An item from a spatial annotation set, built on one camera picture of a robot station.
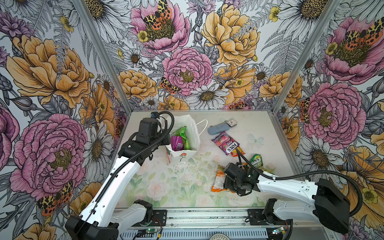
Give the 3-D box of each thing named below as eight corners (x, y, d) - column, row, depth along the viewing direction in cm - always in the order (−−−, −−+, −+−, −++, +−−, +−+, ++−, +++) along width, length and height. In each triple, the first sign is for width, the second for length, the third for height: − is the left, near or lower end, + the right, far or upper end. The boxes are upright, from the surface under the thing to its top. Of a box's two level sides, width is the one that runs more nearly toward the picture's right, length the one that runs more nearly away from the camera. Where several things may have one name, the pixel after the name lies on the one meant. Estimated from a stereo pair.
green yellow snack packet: (251, 170, 92) (253, 166, 88) (248, 157, 97) (250, 153, 94) (262, 170, 92) (265, 166, 88) (259, 157, 97) (261, 153, 94)
